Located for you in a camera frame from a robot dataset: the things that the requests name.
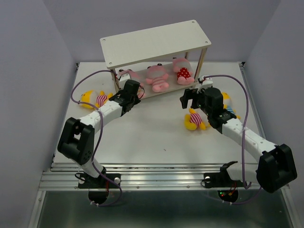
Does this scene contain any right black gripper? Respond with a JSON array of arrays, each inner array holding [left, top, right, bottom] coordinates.
[[180, 88, 212, 116]]

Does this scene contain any pink plush orange-striped shirt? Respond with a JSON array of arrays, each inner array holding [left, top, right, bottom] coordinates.
[[117, 69, 145, 99]]

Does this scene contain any yellow plush pink-striped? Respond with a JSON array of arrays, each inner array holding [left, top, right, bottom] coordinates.
[[184, 108, 211, 131], [80, 90, 113, 109]]

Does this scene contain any pink plush red polka-dot dress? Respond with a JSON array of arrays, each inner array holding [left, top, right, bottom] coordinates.
[[172, 57, 195, 85]]

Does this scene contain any yellow plush blue-striped shirt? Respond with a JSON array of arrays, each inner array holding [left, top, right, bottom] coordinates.
[[222, 92, 240, 119]]

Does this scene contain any pink plush pink-striped shirt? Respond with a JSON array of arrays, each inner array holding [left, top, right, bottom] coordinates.
[[145, 63, 169, 93]]

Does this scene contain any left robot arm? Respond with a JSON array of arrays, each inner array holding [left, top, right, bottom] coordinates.
[[57, 79, 140, 189]]

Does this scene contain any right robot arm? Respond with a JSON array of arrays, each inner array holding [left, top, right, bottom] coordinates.
[[180, 87, 297, 193]]

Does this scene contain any white two-tier shelf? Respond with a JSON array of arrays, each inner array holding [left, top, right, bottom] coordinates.
[[100, 20, 211, 98]]

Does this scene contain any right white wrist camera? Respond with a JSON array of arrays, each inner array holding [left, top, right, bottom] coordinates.
[[197, 75, 213, 93]]

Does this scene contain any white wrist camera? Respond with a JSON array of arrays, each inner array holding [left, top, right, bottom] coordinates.
[[118, 73, 131, 89], [197, 75, 213, 93]]

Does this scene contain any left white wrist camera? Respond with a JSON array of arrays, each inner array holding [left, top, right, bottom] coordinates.
[[118, 73, 131, 89]]

